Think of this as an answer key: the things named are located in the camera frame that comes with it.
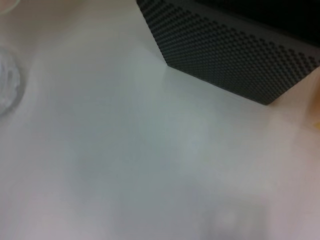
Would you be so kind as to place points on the clear green-label water bottle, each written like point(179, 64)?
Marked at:
point(8, 82)

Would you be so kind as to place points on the black mesh pen holder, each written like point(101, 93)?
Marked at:
point(225, 50)

